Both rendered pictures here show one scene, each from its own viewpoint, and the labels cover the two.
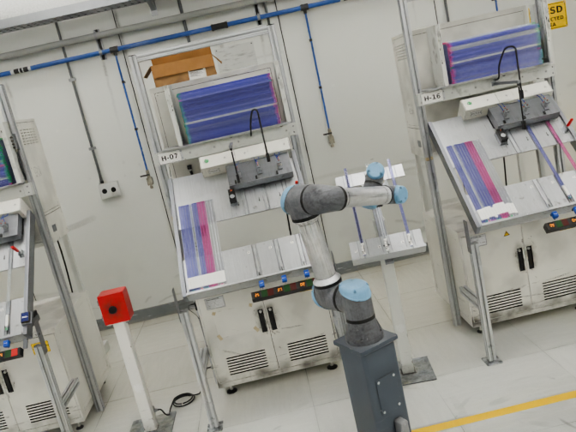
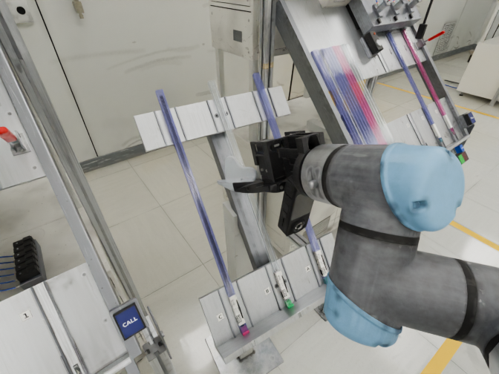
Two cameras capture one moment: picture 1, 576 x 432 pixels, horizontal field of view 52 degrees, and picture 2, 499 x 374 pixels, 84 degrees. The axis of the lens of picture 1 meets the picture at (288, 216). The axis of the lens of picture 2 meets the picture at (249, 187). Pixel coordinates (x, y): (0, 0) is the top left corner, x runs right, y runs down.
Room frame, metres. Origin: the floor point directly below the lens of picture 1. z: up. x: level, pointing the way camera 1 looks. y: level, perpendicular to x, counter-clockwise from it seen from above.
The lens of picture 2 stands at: (2.40, -0.17, 1.29)
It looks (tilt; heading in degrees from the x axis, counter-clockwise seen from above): 38 degrees down; 325
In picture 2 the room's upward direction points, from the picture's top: straight up
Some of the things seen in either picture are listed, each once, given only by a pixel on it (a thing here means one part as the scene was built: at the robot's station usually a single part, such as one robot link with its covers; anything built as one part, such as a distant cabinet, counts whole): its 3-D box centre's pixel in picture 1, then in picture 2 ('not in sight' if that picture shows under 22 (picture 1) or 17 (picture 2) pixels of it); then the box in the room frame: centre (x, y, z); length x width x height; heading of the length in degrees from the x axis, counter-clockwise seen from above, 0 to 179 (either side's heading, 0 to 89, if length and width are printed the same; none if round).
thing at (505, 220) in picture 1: (510, 207); (333, 133); (3.19, -1.23, 0.65); 1.01 x 0.73 x 1.29; 2
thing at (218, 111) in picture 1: (229, 108); not in sight; (3.21, 0.18, 1.52); 0.51 x 0.13 x 0.27; 92
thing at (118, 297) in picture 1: (131, 362); not in sight; (2.85, 0.95, 0.39); 0.24 x 0.24 x 0.78; 2
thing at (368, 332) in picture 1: (362, 326); not in sight; (2.16, -0.19, 0.60); 0.15 x 0.15 x 0.10
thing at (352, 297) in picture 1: (355, 298); not in sight; (2.17, -0.18, 0.72); 0.13 x 0.12 x 0.14; 38
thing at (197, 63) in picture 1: (200, 61); not in sight; (3.51, 0.30, 1.82); 0.68 x 0.30 x 0.20; 92
